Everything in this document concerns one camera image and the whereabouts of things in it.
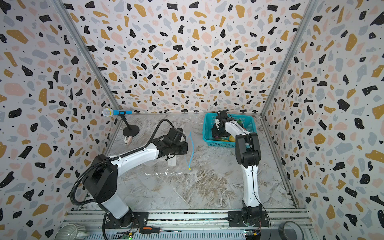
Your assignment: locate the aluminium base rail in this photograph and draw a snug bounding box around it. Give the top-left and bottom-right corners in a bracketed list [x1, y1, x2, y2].
[63, 209, 318, 240]

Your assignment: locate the pink white small device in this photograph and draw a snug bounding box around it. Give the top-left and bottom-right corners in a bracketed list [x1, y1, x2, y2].
[124, 136, 133, 146]

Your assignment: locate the silver metal lamp shade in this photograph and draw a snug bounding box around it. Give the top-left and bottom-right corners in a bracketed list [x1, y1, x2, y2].
[54, 224, 90, 240]

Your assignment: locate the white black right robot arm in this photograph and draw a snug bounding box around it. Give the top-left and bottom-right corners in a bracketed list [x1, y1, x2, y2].
[212, 110, 263, 226]

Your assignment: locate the clear zip top bag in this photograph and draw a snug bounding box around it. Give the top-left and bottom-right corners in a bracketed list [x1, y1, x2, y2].
[132, 135, 238, 209]

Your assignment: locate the orange handle screwdriver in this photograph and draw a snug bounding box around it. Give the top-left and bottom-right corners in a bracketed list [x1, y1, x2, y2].
[139, 226, 182, 235]

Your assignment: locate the black corrugated cable hose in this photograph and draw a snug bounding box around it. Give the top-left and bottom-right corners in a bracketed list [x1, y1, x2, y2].
[69, 118, 175, 207]

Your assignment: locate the black microphone stand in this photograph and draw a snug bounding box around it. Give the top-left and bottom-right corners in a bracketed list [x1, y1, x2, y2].
[118, 110, 140, 137]

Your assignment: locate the grey tape roll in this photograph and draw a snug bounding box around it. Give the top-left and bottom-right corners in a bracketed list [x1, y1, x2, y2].
[278, 221, 305, 240]

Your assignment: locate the teal plastic basket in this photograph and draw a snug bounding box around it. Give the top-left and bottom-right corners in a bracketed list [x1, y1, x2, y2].
[203, 113, 257, 148]

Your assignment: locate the blue microphone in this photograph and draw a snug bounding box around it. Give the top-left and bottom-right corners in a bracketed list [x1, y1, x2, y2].
[102, 108, 133, 117]

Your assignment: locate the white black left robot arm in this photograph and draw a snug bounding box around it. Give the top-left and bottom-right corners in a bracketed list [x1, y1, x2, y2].
[82, 128, 188, 220]

